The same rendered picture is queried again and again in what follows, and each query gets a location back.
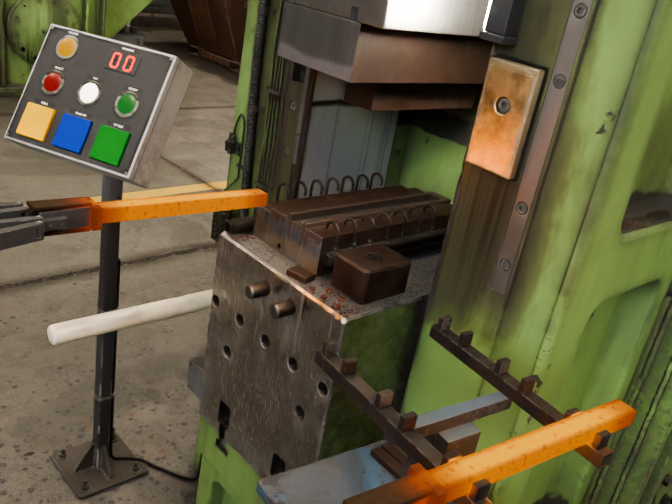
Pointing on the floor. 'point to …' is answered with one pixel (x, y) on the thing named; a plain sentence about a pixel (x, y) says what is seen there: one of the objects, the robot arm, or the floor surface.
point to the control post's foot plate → (89, 480)
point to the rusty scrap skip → (214, 28)
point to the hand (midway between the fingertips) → (62, 216)
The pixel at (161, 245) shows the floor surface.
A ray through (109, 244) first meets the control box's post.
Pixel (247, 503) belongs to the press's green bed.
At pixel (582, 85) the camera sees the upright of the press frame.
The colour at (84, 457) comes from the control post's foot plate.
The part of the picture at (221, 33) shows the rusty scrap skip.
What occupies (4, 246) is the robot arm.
